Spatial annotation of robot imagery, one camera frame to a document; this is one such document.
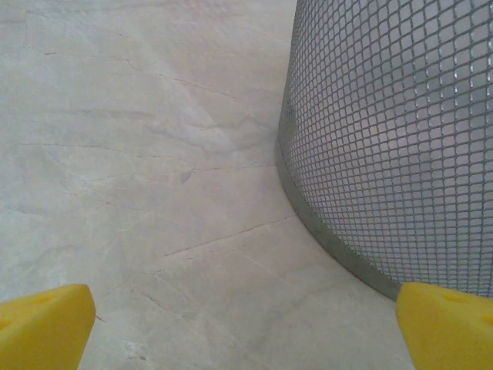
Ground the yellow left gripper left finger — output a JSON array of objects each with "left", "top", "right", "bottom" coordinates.
[{"left": 0, "top": 284, "right": 96, "bottom": 370}]

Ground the translucent plastic bin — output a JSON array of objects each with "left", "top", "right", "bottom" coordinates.
[{"left": 273, "top": 0, "right": 493, "bottom": 301}]

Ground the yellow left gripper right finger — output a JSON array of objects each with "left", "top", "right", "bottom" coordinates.
[{"left": 396, "top": 282, "right": 493, "bottom": 370}]

